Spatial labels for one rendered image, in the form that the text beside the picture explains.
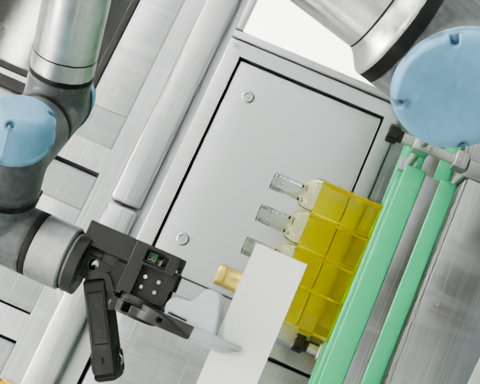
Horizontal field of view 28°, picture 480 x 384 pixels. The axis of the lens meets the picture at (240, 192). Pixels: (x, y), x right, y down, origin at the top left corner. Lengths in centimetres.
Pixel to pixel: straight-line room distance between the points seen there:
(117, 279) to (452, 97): 43
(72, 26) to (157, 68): 69
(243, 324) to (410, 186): 46
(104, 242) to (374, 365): 47
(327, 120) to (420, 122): 84
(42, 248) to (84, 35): 24
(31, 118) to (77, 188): 70
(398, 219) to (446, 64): 58
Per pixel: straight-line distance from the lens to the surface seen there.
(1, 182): 104
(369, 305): 137
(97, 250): 108
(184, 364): 164
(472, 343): 138
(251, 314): 104
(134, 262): 105
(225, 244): 163
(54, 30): 109
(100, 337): 107
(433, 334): 136
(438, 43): 84
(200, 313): 103
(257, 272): 104
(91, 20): 108
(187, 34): 178
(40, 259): 107
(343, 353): 136
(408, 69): 85
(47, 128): 102
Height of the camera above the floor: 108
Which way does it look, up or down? 4 degrees up
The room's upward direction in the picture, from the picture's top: 67 degrees counter-clockwise
